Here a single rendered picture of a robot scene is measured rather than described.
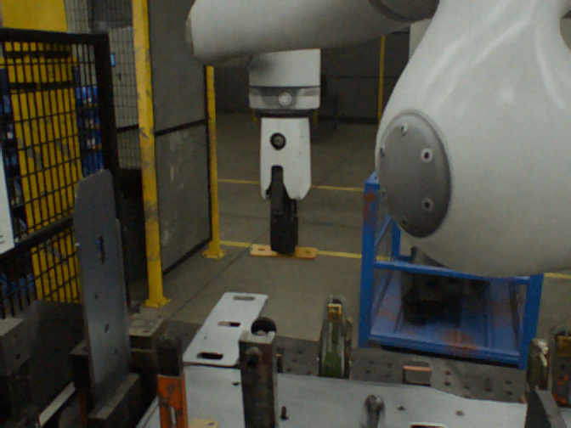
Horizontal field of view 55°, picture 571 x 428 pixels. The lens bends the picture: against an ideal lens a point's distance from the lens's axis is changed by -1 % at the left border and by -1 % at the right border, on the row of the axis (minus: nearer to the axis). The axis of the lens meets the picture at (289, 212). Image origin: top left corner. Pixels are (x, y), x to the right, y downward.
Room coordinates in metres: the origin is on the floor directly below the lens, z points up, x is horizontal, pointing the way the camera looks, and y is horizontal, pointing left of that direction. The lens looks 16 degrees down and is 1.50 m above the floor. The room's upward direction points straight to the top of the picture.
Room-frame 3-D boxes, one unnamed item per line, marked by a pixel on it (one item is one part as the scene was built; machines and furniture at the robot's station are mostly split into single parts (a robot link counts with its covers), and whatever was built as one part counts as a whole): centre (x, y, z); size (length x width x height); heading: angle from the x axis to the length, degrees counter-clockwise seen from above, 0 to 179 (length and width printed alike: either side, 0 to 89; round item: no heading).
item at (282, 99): (0.68, 0.01, 1.44); 0.09 x 0.08 x 0.03; 171
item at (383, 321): (2.91, -0.90, 0.47); 1.20 x 0.80 x 0.95; 162
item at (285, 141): (0.68, 0.01, 1.38); 0.10 x 0.07 x 0.11; 171
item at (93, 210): (0.74, 0.27, 1.17); 0.12 x 0.01 x 0.34; 171
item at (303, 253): (0.68, 0.01, 1.25); 0.08 x 0.04 x 0.01; 81
